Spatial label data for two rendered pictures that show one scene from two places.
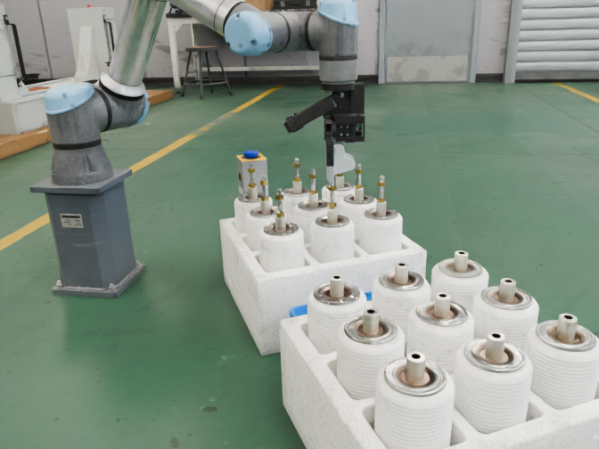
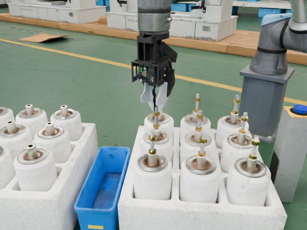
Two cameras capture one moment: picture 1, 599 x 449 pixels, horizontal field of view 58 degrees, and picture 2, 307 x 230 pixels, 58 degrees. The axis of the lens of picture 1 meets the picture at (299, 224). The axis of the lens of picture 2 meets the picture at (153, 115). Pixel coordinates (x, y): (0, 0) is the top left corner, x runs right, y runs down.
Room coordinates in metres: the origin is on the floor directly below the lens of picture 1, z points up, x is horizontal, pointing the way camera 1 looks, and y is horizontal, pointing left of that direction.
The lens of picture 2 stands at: (1.38, -0.69, 0.66)
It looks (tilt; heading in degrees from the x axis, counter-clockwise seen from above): 27 degrees down; 113
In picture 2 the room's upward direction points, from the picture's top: straight up
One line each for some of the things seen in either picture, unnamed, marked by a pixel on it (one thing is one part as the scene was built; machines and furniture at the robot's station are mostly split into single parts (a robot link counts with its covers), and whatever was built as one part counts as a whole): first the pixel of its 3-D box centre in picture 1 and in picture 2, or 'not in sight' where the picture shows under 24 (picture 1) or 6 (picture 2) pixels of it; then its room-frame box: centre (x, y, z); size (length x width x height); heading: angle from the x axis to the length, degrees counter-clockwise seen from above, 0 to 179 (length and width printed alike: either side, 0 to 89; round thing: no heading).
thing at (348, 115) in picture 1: (342, 112); (152, 57); (1.12, -0.09, 0.49); 0.09 x 0.08 x 0.12; 87
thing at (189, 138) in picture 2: (313, 205); (198, 139); (1.23, -0.03, 0.25); 0.08 x 0.08 x 0.01
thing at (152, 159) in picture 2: (381, 208); (152, 158); (1.15, -0.18, 0.26); 0.02 x 0.02 x 0.03
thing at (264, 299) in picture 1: (315, 266); (194, 184); (1.23, -0.03, 0.09); 0.39 x 0.39 x 0.18; 18
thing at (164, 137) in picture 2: (332, 221); (156, 137); (1.12, -0.07, 0.25); 0.08 x 0.08 x 0.01
